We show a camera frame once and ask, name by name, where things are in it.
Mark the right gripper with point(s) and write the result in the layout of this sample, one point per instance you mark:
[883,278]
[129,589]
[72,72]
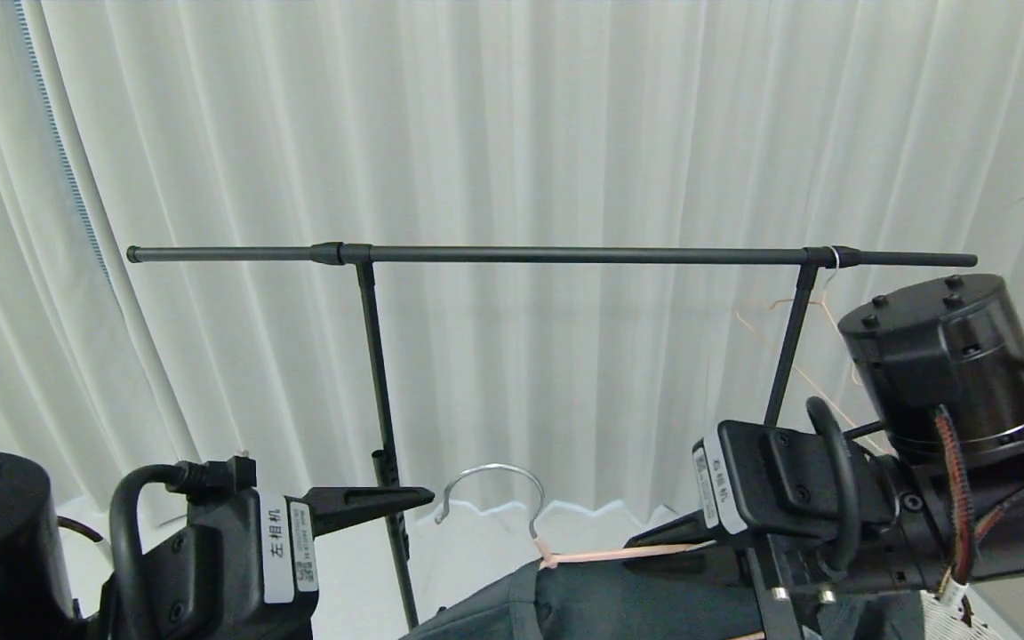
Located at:
[868,556]

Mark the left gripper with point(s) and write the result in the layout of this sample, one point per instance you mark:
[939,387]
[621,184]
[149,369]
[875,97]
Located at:
[303,551]

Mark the dark grey sleeveless top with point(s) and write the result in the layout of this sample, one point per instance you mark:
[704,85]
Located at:
[636,604]

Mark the pink clothes hanger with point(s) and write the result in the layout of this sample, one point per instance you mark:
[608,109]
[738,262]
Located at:
[619,553]
[819,300]

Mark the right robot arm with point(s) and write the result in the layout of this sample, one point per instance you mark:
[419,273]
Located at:
[948,356]

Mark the white laundry basket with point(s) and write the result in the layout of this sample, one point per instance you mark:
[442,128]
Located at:
[965,622]

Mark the black clothes rack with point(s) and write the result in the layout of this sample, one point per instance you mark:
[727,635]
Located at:
[565,255]

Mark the white curtain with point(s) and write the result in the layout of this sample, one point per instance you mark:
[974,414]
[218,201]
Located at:
[521,116]

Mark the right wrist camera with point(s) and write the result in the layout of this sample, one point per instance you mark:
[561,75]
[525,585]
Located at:
[788,480]

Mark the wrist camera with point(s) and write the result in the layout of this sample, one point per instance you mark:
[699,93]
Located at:
[788,480]
[219,569]

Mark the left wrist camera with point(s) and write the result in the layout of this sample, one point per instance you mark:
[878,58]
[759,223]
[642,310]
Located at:
[219,569]

